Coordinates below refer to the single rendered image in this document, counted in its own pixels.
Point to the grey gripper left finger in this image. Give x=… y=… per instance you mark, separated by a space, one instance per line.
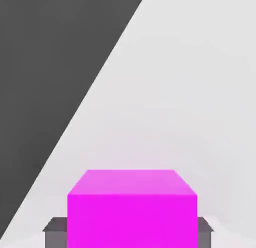
x=56 y=235

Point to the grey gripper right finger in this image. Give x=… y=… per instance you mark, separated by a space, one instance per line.
x=203 y=235

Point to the small magenta cube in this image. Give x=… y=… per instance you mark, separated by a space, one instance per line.
x=132 y=216

